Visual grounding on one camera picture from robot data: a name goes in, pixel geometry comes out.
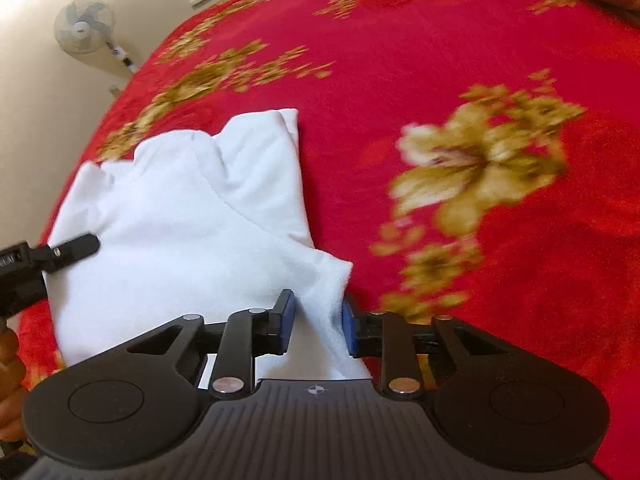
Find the white polo shirt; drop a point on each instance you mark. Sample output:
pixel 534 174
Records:
pixel 200 223

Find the white standing fan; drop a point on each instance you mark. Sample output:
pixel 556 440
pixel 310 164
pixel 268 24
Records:
pixel 85 26

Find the red floral bed blanket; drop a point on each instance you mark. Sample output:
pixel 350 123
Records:
pixel 477 163

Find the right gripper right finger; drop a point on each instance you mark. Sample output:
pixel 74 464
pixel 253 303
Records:
pixel 389 338

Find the person's left hand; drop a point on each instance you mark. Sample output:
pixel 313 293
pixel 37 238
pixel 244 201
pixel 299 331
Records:
pixel 12 390

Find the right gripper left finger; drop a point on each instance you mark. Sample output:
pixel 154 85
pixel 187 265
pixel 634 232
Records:
pixel 246 336

